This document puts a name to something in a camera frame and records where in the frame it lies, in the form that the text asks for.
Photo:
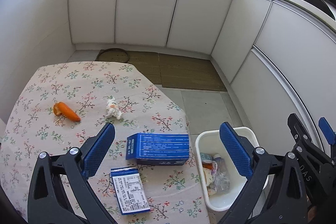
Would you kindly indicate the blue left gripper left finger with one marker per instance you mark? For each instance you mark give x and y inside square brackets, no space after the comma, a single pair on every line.
[94,150]

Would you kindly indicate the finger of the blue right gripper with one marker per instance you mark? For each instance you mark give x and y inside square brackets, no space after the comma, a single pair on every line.
[327,131]

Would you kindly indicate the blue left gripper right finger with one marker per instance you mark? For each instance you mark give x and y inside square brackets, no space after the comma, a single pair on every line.
[240,150]

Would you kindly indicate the clear plastic bottle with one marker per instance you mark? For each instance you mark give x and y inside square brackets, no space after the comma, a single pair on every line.
[221,176]

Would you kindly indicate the white paper cup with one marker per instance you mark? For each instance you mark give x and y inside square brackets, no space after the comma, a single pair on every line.
[209,180]

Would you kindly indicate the white tissue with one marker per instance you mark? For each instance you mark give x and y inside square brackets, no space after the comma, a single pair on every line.
[112,109]

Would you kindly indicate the orange carrot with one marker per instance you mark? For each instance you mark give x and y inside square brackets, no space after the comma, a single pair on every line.
[61,108]

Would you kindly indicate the white kitchen cabinets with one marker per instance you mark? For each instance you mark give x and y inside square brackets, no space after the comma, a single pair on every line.
[276,57]

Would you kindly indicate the person's right hand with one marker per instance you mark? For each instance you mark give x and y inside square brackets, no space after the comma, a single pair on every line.
[312,210]

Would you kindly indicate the large blue carton box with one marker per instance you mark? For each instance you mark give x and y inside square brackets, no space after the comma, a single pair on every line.
[158,149]

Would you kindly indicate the small blue white box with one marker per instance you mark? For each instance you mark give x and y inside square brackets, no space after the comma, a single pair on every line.
[129,190]

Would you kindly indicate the floral tablecloth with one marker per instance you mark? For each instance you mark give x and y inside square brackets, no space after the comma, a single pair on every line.
[174,193]

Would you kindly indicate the brown floor mat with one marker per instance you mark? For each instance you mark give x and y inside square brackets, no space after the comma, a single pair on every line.
[177,71]

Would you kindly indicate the round woven floor mat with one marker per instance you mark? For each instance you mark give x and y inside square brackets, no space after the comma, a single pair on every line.
[113,55]

